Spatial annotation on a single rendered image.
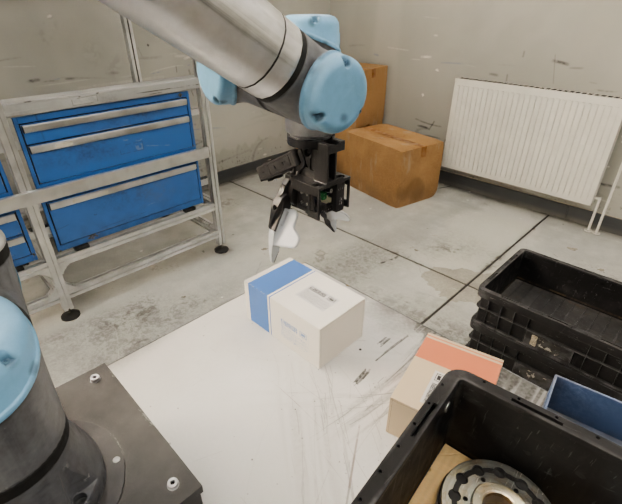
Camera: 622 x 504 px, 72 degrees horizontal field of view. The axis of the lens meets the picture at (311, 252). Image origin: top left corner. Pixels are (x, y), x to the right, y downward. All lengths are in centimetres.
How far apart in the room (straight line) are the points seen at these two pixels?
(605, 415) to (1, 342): 75
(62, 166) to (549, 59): 267
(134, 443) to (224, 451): 15
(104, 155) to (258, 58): 169
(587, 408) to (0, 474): 72
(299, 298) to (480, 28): 273
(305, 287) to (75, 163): 140
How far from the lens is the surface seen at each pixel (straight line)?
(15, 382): 42
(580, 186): 307
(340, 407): 72
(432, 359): 71
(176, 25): 37
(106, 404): 65
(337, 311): 75
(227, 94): 54
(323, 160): 63
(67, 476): 53
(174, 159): 215
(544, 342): 123
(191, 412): 74
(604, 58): 306
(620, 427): 80
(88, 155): 203
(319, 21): 60
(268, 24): 40
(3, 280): 54
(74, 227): 209
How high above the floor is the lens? 126
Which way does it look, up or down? 31 degrees down
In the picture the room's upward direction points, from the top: straight up
